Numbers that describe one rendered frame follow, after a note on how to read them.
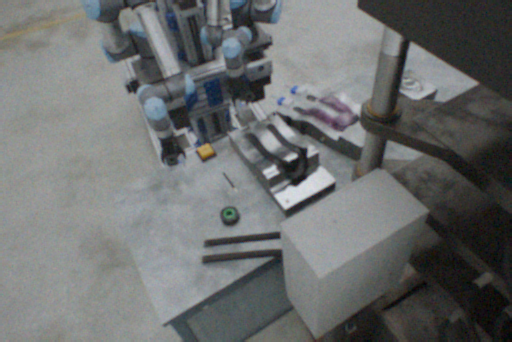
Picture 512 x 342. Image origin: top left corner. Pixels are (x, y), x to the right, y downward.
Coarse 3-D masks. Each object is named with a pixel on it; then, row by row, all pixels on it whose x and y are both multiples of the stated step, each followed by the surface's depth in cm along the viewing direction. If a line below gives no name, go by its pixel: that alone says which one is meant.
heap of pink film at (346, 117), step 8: (328, 96) 200; (328, 104) 197; (336, 104) 195; (344, 104) 197; (304, 112) 199; (312, 112) 194; (320, 112) 191; (344, 112) 193; (352, 112) 195; (320, 120) 191; (328, 120) 190; (336, 120) 191; (344, 120) 190; (352, 120) 190; (336, 128) 190; (344, 128) 189
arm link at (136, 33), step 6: (132, 24) 190; (138, 24) 190; (132, 30) 187; (138, 30) 187; (132, 36) 188; (138, 36) 188; (144, 36) 187; (132, 42) 188; (138, 42) 189; (144, 42) 190; (138, 48) 190; (144, 48) 192; (150, 48) 193; (138, 54) 194; (144, 54) 195; (150, 54) 195
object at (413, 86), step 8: (408, 72) 211; (408, 80) 209; (416, 80) 207; (424, 80) 206; (400, 88) 204; (408, 88) 207; (416, 88) 206; (424, 88) 202; (432, 88) 202; (400, 96) 205; (408, 96) 200; (416, 96) 199; (424, 96) 199; (432, 96) 204
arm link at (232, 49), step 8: (224, 40) 169; (232, 40) 168; (224, 48) 167; (232, 48) 166; (240, 48) 169; (224, 56) 171; (232, 56) 169; (240, 56) 172; (232, 64) 172; (240, 64) 174
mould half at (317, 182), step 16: (272, 112) 199; (256, 128) 193; (288, 128) 192; (240, 144) 188; (272, 144) 187; (304, 144) 179; (256, 160) 181; (288, 160) 173; (272, 176) 169; (304, 176) 176; (320, 176) 175; (272, 192) 173; (288, 192) 172; (304, 192) 171; (320, 192) 173; (288, 208) 167
